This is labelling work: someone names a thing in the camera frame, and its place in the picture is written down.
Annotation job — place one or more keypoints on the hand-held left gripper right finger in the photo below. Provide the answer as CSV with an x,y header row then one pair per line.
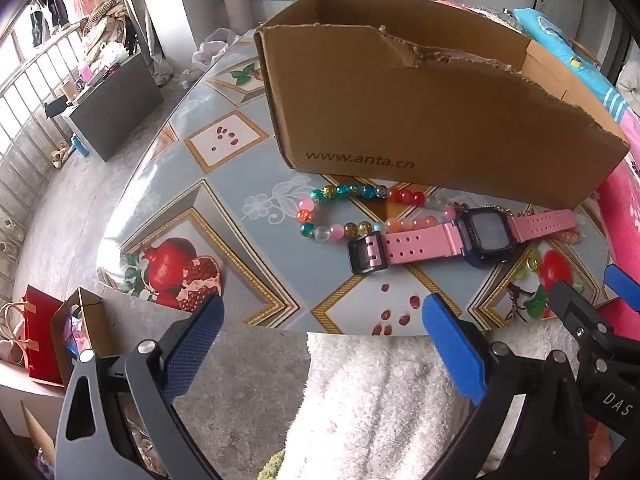
x,y
452,350

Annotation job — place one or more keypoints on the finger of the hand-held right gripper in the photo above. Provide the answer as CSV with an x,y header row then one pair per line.
x,y
585,325
622,282

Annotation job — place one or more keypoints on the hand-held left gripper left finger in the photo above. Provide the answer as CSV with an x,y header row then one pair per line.
x,y
195,340

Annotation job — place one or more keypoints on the brown cardboard box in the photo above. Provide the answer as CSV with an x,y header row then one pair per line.
x,y
400,110

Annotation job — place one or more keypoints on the pink blanket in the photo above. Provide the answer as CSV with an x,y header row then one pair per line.
x,y
622,210

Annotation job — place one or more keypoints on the white fluffy robe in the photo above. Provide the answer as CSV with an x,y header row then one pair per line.
x,y
380,400

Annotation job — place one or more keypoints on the brown paper bag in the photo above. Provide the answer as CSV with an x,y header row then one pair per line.
x,y
92,320

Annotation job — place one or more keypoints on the red gift bag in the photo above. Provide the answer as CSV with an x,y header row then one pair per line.
x,y
42,340

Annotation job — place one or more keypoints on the small blue bottle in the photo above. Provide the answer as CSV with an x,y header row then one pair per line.
x,y
80,146

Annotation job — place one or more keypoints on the grey cabinet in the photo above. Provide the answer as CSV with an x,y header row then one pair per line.
x,y
120,105

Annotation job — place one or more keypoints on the blue pillow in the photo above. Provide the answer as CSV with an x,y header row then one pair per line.
x,y
550,30

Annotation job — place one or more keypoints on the metal window railing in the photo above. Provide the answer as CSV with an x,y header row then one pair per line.
x,y
25,125

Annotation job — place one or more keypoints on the white plastic bag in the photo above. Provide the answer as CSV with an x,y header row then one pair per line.
x,y
215,47

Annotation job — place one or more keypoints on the pile of bags and clothes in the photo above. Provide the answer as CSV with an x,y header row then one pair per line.
x,y
107,30

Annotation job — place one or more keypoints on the dark hanging clothes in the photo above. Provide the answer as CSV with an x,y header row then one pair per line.
x,y
52,5

